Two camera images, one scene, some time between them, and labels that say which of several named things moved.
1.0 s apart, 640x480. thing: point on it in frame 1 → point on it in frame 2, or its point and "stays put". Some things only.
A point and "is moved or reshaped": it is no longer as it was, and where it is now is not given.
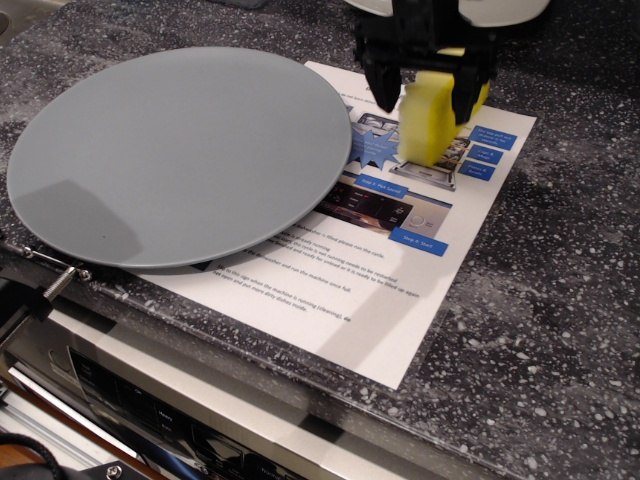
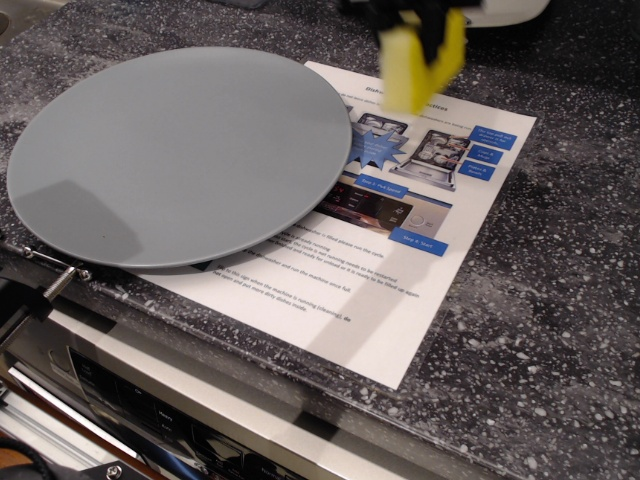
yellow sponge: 428,127 is moved or reshaped
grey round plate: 165,157 stays put
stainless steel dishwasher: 178,422 stays put
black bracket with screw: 111,471 stays put
